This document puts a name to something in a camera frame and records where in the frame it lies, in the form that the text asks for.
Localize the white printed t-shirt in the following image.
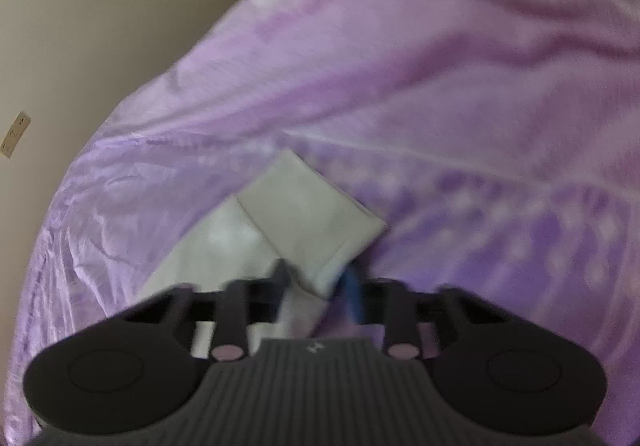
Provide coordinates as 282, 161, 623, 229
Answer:
135, 149, 388, 359

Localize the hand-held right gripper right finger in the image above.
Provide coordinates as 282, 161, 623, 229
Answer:
342, 263, 494, 361

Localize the purple bed sheet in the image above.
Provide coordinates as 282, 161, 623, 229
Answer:
10, 0, 640, 446

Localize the beige wall socket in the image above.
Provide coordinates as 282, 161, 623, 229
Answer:
0, 110, 32, 160

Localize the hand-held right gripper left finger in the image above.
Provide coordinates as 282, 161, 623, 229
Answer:
122, 259, 302, 363

